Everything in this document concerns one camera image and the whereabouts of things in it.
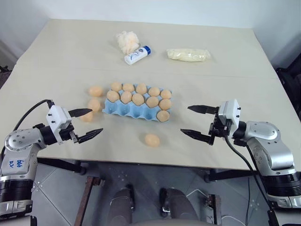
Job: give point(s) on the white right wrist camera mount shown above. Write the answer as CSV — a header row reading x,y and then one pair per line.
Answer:
x,y
230,113

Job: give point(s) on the clear bag of yellow contents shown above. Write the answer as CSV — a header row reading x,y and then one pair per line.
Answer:
x,y
188,54

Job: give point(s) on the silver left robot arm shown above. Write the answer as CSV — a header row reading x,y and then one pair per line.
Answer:
x,y
22,153

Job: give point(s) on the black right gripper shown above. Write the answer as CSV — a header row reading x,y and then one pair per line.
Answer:
x,y
217,131

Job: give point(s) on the white bottle with blue cap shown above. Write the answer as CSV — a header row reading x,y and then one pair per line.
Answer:
x,y
137,55

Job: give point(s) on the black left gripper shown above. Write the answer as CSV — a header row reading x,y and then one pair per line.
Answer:
x,y
66,134

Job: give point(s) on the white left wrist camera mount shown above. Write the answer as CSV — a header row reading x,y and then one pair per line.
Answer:
x,y
57,117

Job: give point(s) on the dark equipment at wall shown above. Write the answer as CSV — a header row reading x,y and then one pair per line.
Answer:
x,y
4,74

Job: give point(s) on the tan egg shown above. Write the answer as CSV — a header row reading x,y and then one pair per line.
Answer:
x,y
152,140
138,99
116,86
140,88
165,104
86,117
152,101
126,97
94,104
154,91
95,91
166,94
113,96
163,116
128,87

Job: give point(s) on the rusty brown metal bar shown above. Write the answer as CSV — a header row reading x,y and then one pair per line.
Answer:
x,y
85,200
214,209

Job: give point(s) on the blue egg tray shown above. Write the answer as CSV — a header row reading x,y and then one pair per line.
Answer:
x,y
131,111

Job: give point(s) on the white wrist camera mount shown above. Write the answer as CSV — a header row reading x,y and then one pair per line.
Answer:
x,y
57,117
230,113

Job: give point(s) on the white fluffy bath puff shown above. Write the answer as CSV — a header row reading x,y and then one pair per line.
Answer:
x,y
127,42

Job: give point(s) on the black table frame bar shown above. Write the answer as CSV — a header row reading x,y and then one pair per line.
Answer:
x,y
230,174
63,164

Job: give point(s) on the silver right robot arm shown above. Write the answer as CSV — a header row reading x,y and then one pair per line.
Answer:
x,y
270,150

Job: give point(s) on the dark rounded robot foot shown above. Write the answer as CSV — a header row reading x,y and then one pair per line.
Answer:
x,y
175,204
123,204

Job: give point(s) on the black chair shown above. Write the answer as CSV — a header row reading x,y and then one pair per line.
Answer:
x,y
289,82

